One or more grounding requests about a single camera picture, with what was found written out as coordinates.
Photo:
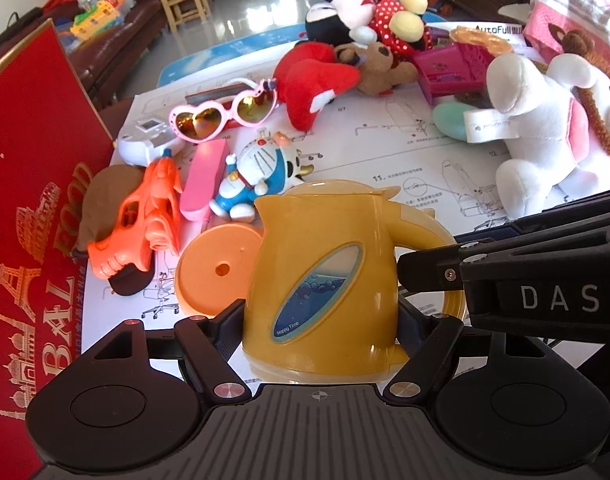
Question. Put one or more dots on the white plush animal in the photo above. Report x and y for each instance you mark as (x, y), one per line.
(555, 124)

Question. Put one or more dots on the red booklet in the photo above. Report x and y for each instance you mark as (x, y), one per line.
(228, 92)

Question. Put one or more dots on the magenta toy box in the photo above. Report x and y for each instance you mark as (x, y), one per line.
(446, 71)

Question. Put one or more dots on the orange toy wheel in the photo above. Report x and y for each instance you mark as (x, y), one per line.
(493, 44)

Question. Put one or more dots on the orange toy water gun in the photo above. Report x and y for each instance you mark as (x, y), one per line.
(148, 221)

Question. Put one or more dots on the Doraemon figure toy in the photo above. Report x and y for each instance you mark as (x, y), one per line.
(268, 165)

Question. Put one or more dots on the yellow toy kettle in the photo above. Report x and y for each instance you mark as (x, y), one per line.
(322, 304)

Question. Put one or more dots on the pink flat toy piece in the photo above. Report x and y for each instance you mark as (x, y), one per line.
(204, 176)

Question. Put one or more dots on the blue mat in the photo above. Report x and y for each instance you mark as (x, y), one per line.
(229, 51)

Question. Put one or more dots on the colourful toy block set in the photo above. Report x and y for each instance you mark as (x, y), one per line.
(102, 16)

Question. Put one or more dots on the wooden chair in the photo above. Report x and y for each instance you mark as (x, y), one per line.
(179, 12)

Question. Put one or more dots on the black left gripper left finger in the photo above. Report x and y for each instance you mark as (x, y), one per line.
(207, 344)

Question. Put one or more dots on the dark red leather sofa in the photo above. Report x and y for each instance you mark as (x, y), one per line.
(103, 62)

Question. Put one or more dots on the white toy game device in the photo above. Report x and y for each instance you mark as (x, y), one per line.
(147, 139)

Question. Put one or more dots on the brown round plush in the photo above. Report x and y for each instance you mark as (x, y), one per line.
(100, 209)

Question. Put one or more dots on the Minnie Mouse plush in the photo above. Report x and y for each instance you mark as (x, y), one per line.
(397, 24)

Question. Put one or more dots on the red plush toy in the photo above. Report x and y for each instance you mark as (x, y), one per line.
(308, 78)

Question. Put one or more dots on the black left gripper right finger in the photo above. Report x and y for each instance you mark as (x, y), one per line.
(429, 343)

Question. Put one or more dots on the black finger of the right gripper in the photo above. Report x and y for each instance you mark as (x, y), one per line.
(431, 270)

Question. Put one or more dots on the red cardboard gift box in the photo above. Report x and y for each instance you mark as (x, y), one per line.
(52, 143)

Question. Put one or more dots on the small brown bear plush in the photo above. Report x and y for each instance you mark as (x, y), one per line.
(379, 71)

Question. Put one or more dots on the pink heart sunglasses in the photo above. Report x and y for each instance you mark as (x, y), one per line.
(198, 124)

